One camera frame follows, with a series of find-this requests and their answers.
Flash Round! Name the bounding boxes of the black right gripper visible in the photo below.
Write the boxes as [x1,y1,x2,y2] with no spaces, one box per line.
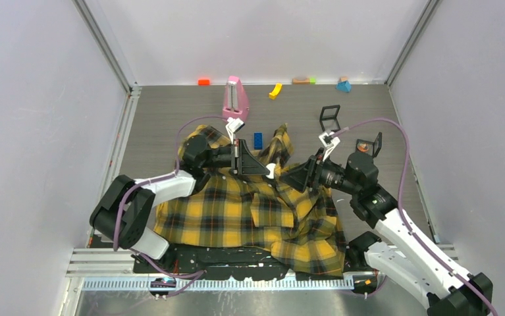
[279,148,359,196]

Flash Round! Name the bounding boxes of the aluminium frame rail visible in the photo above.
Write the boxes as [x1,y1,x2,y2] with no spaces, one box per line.
[65,244,462,292]

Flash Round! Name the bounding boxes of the blue triangle block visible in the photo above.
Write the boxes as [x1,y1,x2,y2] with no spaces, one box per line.
[336,76,352,93]

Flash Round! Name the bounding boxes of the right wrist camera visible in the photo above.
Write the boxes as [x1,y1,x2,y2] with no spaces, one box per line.
[318,131,340,161]

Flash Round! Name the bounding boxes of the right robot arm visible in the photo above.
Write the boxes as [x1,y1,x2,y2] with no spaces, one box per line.
[280,152,497,315]

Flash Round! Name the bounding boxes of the round white brooch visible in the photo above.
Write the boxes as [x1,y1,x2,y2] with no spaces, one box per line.
[265,163,276,180]

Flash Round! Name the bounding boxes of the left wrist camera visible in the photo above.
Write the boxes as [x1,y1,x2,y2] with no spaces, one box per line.
[225,117,245,143]

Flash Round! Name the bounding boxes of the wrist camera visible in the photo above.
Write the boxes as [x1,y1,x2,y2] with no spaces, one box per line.
[225,117,245,143]
[318,131,340,161]

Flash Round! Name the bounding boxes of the tan and green blocks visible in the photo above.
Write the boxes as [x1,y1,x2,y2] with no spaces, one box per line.
[292,77,317,85]

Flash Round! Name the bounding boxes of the black display box far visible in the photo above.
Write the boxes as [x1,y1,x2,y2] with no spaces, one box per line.
[319,105,341,132]

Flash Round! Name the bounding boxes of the black display box near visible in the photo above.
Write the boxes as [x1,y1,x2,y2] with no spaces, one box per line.
[356,132,383,158]

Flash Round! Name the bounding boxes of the blue toy brick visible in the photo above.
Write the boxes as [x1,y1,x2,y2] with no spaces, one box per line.
[253,132,263,150]

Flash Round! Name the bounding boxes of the yellow curved block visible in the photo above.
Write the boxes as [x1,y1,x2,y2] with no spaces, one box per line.
[268,83,282,99]

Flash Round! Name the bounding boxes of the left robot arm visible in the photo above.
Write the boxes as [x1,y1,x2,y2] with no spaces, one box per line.
[89,135,275,273]

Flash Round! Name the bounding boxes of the pink metronome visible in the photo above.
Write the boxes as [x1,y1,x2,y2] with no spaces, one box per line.
[222,76,250,122]

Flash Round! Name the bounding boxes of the yellow plaid flannel shirt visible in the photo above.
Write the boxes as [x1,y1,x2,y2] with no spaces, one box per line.
[153,123,348,278]

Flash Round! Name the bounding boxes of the black display box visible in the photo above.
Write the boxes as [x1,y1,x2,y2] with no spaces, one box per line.
[319,105,341,132]
[356,132,383,158]

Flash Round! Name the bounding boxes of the red block at wall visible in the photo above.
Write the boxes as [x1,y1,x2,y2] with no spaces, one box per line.
[198,78,211,86]

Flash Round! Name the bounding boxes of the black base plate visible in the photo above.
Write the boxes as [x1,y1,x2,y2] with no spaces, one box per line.
[130,242,394,282]

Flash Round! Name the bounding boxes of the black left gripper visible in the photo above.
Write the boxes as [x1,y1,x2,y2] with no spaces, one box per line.
[200,140,269,176]

